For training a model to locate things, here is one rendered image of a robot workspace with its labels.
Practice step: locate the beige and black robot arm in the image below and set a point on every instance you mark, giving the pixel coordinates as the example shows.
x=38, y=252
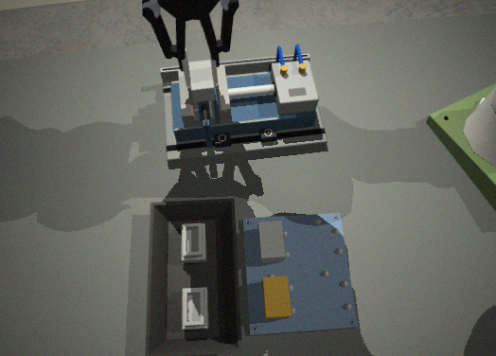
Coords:
x=480, y=128

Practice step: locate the grey metal parallel bar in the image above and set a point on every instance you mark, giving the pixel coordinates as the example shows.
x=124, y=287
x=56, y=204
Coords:
x=212, y=114

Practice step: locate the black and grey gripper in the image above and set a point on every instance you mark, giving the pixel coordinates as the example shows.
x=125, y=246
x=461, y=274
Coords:
x=185, y=10

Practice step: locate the yellow rectangular block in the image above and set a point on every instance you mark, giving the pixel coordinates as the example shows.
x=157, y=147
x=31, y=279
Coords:
x=276, y=298

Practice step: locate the grey narrow flat bar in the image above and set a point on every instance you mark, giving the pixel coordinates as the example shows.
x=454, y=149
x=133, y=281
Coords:
x=196, y=113

